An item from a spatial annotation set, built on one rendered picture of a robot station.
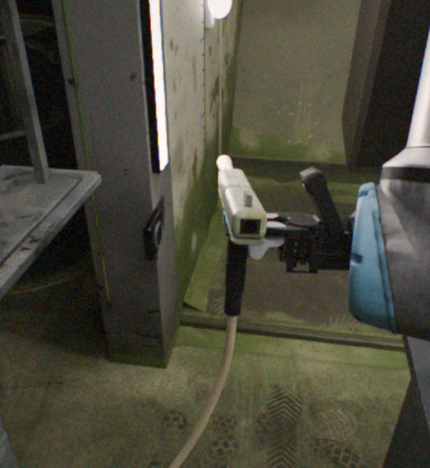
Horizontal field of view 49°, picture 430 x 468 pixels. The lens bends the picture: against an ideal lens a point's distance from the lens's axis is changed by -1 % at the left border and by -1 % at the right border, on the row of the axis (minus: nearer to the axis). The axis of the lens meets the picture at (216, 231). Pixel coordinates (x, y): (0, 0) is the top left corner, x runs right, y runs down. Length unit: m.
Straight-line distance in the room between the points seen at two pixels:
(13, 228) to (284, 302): 1.18
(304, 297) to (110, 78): 1.02
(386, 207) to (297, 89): 2.08
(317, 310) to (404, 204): 1.21
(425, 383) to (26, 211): 0.56
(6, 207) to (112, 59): 0.46
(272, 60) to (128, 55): 1.61
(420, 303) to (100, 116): 0.82
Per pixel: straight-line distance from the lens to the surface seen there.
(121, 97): 1.07
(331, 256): 0.79
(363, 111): 1.51
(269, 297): 1.68
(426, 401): 0.65
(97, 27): 1.05
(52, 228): 0.65
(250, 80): 2.55
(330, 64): 2.58
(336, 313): 1.66
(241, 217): 0.63
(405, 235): 0.46
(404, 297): 0.47
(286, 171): 2.46
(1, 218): 0.68
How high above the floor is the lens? 1.11
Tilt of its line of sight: 32 degrees down
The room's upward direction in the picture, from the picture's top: straight up
